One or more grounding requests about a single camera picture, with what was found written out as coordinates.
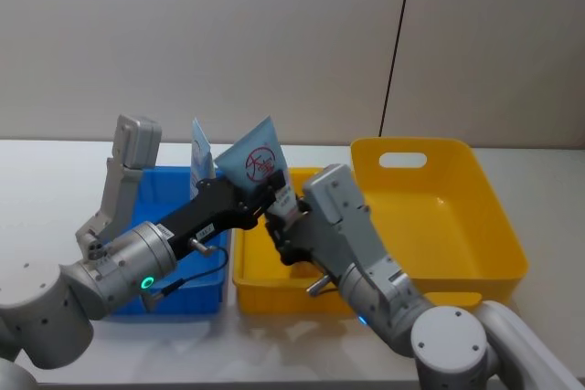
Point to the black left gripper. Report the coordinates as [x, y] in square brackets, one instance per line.
[208, 212]

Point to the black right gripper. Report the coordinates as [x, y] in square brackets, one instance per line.
[299, 241]

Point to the light blue tube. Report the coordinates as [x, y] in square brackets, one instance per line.
[256, 161]

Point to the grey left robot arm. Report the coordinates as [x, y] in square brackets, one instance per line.
[114, 266]

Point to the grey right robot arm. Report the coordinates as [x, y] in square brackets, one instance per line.
[365, 271]

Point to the small yellow plastic bin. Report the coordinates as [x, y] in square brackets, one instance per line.
[260, 289]

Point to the pale blue flat pack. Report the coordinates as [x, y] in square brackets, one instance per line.
[200, 157]

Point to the blue plastic bin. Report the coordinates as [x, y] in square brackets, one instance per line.
[205, 285]

